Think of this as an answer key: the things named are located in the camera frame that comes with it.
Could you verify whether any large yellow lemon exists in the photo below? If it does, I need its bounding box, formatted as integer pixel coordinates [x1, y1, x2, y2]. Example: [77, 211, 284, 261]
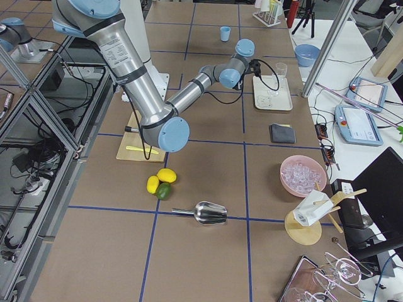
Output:
[157, 168, 177, 183]

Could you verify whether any steel ice scoop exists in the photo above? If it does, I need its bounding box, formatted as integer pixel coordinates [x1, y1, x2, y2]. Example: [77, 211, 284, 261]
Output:
[171, 201, 227, 225]

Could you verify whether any blue teach pendant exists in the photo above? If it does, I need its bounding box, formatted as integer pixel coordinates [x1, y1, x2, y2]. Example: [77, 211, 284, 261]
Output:
[334, 105, 383, 147]
[346, 77, 388, 113]

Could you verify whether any near blue teach pendant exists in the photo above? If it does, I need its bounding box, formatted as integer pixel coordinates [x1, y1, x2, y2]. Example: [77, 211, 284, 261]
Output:
[334, 105, 383, 147]

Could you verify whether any cream bear serving tray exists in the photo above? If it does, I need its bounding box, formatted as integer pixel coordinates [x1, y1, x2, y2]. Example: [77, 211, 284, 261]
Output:
[253, 76, 293, 111]

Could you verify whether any hanging wine glasses rack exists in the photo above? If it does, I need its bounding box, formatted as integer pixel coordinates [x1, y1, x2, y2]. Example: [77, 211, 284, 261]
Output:
[278, 248, 373, 301]

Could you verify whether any red cylinder bottle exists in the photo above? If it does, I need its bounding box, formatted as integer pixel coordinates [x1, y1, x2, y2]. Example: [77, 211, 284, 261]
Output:
[287, 0, 300, 28]

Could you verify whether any wooden cutting board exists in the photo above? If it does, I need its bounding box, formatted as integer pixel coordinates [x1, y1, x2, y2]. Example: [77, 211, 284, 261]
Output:
[116, 132, 166, 163]

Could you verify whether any white paper carton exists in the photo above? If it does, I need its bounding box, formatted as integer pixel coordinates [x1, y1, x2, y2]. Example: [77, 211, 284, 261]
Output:
[292, 190, 334, 227]

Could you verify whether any light blue plastic cup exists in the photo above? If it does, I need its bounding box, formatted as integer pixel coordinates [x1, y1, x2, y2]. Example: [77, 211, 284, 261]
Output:
[220, 26, 231, 42]

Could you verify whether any white wire cup rack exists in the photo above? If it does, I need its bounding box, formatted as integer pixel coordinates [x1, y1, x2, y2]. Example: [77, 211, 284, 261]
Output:
[253, 0, 283, 27]

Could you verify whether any wooden stand round base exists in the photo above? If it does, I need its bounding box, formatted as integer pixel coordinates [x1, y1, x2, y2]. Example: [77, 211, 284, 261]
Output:
[285, 189, 367, 245]

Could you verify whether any steel muddler black tip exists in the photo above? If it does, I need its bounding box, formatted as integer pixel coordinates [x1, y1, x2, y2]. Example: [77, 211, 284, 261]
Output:
[124, 126, 139, 133]

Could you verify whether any blue bowl with fork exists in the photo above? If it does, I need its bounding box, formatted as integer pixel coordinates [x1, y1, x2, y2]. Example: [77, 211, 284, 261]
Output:
[295, 44, 321, 67]

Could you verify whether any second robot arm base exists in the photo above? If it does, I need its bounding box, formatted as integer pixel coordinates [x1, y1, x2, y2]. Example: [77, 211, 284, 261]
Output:
[1, 17, 54, 64]

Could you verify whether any small yellow lemon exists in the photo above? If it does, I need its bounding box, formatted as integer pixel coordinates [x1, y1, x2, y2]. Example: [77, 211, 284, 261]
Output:
[146, 176, 160, 194]

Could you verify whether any aluminium frame post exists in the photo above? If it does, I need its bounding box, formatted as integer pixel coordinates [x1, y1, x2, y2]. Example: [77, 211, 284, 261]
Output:
[302, 0, 357, 98]

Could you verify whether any clear wine glass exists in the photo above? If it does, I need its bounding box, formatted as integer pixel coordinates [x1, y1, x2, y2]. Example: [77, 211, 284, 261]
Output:
[268, 62, 287, 98]

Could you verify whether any grey folded cloth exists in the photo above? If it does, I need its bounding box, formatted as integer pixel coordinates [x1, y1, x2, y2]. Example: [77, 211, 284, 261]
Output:
[269, 123, 296, 143]

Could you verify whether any pink bowl with ice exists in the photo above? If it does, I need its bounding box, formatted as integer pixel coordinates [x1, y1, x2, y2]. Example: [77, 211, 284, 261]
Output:
[280, 155, 327, 198]

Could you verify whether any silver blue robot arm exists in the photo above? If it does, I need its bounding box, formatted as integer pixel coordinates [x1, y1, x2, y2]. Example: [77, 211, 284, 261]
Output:
[52, 1, 255, 152]

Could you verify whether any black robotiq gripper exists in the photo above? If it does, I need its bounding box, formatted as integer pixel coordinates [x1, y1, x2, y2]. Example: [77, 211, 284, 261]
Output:
[234, 59, 261, 90]

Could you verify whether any yellow plastic knife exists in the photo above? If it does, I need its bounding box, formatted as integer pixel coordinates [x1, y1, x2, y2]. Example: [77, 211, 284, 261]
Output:
[125, 145, 159, 155]

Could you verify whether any black camera tripod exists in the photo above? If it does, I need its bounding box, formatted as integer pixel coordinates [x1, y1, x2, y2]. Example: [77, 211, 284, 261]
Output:
[292, 0, 315, 38]

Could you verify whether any far blue teach pendant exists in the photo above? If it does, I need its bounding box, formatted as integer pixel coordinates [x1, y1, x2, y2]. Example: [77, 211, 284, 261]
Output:
[346, 77, 388, 113]

